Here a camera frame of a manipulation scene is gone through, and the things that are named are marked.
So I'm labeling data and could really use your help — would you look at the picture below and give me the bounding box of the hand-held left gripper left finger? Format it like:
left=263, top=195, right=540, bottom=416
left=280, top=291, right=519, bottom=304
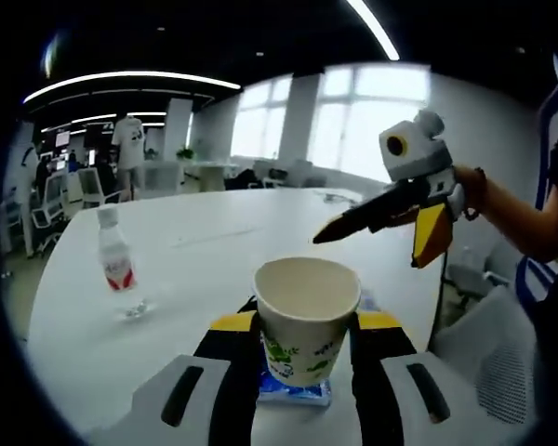
left=113, top=310, right=264, bottom=446

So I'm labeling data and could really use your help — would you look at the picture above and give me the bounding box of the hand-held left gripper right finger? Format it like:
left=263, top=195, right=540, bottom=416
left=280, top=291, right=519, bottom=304
left=350, top=309, right=483, bottom=446

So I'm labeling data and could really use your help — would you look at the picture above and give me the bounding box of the blue packet with round disc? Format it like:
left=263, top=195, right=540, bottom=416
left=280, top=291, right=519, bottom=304
left=258, top=295, right=379, bottom=409

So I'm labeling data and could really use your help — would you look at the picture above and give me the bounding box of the white paper cup green print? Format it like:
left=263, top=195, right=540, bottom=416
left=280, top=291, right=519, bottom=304
left=253, top=256, right=363, bottom=387

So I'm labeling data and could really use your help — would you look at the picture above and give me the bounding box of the clear plastic bottle red label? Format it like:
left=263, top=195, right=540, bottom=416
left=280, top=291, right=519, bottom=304
left=96, top=206, right=151, bottom=322

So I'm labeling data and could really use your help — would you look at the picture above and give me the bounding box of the person's right hand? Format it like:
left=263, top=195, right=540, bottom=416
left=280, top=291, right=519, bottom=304
left=453, top=165, right=489, bottom=219

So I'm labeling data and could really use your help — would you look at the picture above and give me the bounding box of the white office chair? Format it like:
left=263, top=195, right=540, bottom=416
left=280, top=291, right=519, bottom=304
left=445, top=241, right=511, bottom=308
left=76, top=165, right=123, bottom=209
left=27, top=172, right=72, bottom=257

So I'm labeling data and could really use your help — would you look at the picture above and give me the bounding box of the grey mesh chair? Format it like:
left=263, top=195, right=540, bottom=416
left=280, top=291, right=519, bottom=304
left=430, top=283, right=541, bottom=425

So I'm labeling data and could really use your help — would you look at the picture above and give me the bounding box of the white table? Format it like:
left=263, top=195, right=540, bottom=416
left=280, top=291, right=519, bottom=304
left=26, top=185, right=448, bottom=446

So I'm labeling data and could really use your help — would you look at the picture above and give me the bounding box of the curved ceiling light strip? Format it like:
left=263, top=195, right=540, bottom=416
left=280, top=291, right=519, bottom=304
left=22, top=70, right=241, bottom=105

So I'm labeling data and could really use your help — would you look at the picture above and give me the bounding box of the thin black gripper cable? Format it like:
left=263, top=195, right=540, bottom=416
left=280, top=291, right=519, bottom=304
left=431, top=248, right=449, bottom=348

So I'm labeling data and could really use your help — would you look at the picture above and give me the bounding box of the blue frame chair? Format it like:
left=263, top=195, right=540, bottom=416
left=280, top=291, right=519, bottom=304
left=514, top=85, right=558, bottom=318

